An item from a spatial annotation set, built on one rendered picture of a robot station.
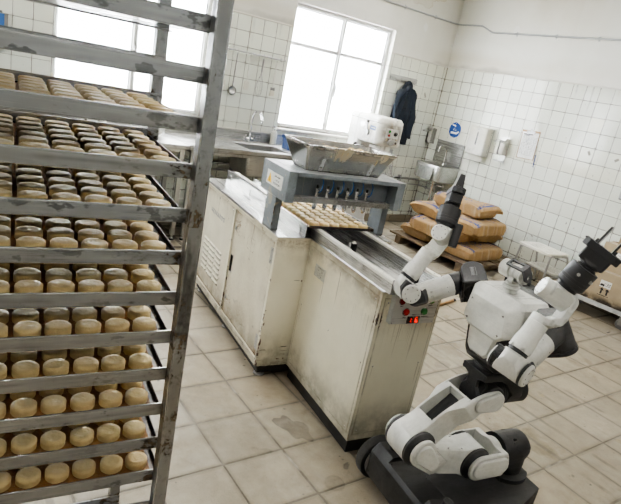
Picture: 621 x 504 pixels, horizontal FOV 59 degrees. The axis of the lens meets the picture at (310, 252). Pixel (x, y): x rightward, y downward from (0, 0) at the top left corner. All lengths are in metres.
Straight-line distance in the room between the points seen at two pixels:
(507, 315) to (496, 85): 5.33
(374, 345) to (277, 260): 0.73
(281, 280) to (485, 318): 1.18
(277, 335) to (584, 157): 4.30
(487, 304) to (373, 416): 0.86
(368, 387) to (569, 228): 4.29
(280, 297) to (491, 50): 5.10
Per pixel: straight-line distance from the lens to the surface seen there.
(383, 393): 2.64
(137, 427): 1.40
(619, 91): 6.41
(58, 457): 1.34
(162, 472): 1.39
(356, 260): 2.54
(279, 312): 2.99
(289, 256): 2.88
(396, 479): 2.42
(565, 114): 6.64
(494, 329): 2.12
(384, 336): 2.46
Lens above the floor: 1.62
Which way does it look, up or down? 17 degrees down
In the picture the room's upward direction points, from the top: 11 degrees clockwise
